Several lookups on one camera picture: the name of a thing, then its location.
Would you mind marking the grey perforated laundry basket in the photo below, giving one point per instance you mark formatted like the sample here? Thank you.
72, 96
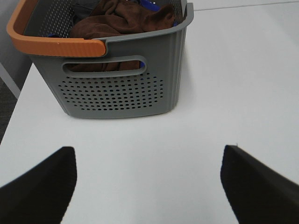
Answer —
139, 75

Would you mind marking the brown towel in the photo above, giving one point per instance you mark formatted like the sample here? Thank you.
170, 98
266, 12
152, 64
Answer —
121, 23

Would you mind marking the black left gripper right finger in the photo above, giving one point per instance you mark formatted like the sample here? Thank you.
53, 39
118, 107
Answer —
256, 193

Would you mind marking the orange basket handle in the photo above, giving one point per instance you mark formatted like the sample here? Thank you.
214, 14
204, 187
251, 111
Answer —
46, 46

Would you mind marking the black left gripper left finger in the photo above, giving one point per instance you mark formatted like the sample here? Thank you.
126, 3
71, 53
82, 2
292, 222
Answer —
42, 194

